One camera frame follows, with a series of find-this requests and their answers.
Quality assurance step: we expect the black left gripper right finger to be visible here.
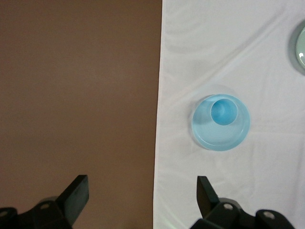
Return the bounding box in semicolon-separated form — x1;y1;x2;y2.
190;176;305;229

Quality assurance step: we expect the blue cup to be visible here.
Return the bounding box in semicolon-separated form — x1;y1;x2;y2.
210;98;239;126

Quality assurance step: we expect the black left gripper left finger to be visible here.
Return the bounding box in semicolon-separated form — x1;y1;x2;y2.
0;174;91;229

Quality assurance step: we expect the green plate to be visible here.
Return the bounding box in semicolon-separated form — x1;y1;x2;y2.
288;20;305;77

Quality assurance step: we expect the white cloth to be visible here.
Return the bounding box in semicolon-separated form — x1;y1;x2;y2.
152;0;305;229

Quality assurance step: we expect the blue plate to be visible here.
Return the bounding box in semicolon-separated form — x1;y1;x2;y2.
191;93;251;152

